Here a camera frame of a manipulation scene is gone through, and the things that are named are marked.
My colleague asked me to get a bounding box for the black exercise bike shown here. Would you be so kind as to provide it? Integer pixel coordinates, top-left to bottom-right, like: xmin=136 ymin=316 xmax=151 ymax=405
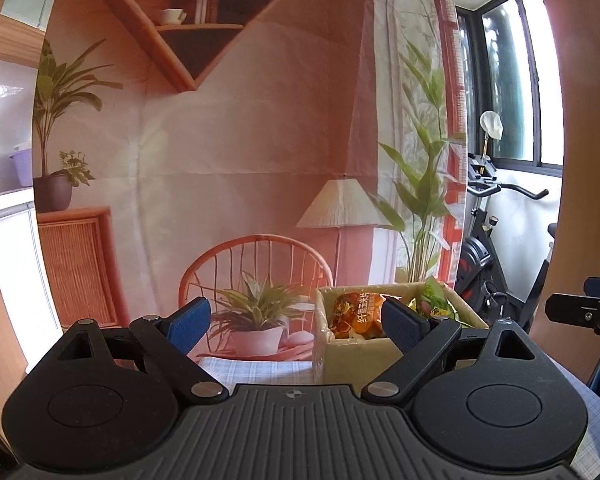
xmin=451 ymin=156 xmax=558 ymax=333

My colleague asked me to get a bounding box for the dark framed window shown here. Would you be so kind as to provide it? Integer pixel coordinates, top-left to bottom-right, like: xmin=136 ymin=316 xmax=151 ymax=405
xmin=455 ymin=0 xmax=566 ymax=178

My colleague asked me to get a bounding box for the purple bucket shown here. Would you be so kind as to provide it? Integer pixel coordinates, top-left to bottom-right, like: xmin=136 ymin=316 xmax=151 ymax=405
xmin=9 ymin=142 xmax=35 ymax=189

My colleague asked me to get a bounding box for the white pouch on stick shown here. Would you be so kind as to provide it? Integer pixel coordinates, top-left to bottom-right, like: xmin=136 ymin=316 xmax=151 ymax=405
xmin=479 ymin=110 xmax=504 ymax=161

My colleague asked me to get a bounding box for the green snack bag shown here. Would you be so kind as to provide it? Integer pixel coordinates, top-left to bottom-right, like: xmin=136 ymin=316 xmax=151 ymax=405
xmin=419 ymin=276 xmax=457 ymax=320

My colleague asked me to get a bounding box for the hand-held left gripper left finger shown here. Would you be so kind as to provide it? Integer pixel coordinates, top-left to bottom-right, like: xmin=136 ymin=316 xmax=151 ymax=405
xmin=54 ymin=296 xmax=230 ymax=405

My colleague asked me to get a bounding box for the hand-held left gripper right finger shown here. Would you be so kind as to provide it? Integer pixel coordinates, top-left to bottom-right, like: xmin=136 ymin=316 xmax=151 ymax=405
xmin=361 ymin=296 xmax=537 ymax=405

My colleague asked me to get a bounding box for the wooden door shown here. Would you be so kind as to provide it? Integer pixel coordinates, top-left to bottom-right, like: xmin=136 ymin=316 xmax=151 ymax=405
xmin=527 ymin=0 xmax=600 ymax=386

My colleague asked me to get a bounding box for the large orange chip bag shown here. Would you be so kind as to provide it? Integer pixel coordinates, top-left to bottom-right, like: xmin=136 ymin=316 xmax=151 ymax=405
xmin=331 ymin=291 xmax=387 ymax=340

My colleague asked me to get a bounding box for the taped cardboard box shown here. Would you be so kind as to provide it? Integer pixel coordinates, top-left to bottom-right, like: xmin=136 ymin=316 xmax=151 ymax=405
xmin=311 ymin=281 xmax=492 ymax=397

